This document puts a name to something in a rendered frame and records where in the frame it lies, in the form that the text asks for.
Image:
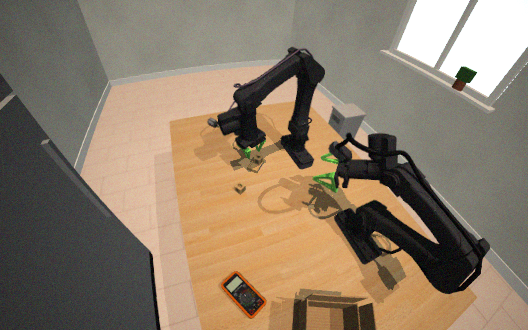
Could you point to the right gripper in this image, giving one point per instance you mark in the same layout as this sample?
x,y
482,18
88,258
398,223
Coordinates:
x,y
252,138

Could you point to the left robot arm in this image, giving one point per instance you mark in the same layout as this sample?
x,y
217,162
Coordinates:
x,y
373,216

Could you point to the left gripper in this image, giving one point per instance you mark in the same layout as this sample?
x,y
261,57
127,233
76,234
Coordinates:
x,y
347,169

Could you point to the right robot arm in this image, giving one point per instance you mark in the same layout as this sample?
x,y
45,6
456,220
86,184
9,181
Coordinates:
x,y
248,98

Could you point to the orange digital multimeter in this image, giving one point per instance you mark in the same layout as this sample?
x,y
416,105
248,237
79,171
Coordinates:
x,y
243,294

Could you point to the brown number cube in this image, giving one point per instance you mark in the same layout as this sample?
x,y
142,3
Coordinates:
x,y
240,187
258,159

